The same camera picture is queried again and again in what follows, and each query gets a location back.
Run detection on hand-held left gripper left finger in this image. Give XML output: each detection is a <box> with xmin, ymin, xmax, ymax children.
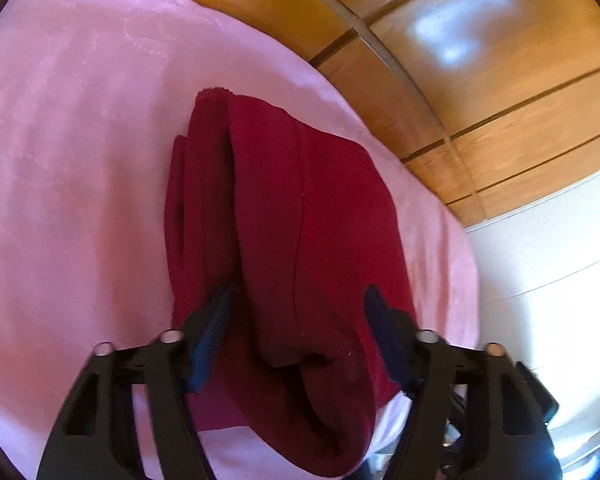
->
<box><xmin>36</xmin><ymin>285</ymin><xmax>237</xmax><ymax>480</ymax></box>

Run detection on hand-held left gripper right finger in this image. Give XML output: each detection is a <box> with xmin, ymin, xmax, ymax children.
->
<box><xmin>364</xmin><ymin>284</ymin><xmax>564</xmax><ymax>480</ymax></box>

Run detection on dark red knit pants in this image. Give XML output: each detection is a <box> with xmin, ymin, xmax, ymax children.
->
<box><xmin>164</xmin><ymin>88</ymin><xmax>418</xmax><ymax>478</ymax></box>

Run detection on pink blanket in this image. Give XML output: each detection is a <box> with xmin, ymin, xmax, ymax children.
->
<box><xmin>0</xmin><ymin>0</ymin><xmax>478</xmax><ymax>480</ymax></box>

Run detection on wooden bed frame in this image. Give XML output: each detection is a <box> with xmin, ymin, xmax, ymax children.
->
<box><xmin>105</xmin><ymin>0</ymin><xmax>486</xmax><ymax>228</ymax></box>

